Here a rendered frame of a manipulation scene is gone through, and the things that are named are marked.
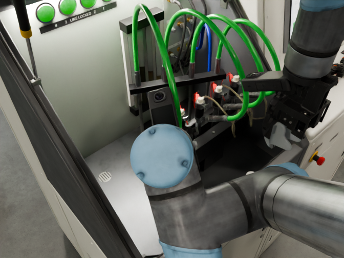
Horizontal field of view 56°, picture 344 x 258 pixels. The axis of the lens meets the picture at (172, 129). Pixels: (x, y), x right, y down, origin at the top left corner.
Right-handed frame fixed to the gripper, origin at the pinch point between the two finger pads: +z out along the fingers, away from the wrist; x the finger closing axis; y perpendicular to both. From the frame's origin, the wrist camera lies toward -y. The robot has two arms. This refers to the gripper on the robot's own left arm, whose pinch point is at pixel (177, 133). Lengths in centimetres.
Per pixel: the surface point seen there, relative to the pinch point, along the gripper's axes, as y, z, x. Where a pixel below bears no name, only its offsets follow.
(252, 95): -6.4, 29.9, 23.0
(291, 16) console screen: -30, 41, 44
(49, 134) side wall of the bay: -6.3, -4.2, -27.1
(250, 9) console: -32, 30, 29
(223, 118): -1.3, 19.0, 12.1
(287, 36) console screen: -24, 44, 42
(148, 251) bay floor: 30.9, 20.0, -17.5
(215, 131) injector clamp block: 2.1, 34.9, 9.6
